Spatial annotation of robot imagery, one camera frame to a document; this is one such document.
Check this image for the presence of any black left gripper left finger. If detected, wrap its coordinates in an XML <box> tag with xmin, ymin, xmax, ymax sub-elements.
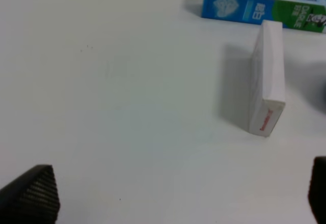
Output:
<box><xmin>1</xmin><ymin>164</ymin><xmax>61</xmax><ymax>223</ymax></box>

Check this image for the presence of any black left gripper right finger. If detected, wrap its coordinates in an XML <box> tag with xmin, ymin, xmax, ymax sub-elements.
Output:
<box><xmin>308</xmin><ymin>156</ymin><xmax>325</xmax><ymax>224</ymax></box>

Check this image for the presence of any white rectangular box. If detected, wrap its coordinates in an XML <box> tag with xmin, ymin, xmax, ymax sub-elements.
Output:
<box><xmin>249</xmin><ymin>20</ymin><xmax>286</xmax><ymax>137</ymax></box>

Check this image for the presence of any blue green toothpaste box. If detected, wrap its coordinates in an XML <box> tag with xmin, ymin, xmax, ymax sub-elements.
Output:
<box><xmin>201</xmin><ymin>0</ymin><xmax>325</xmax><ymax>33</ymax></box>

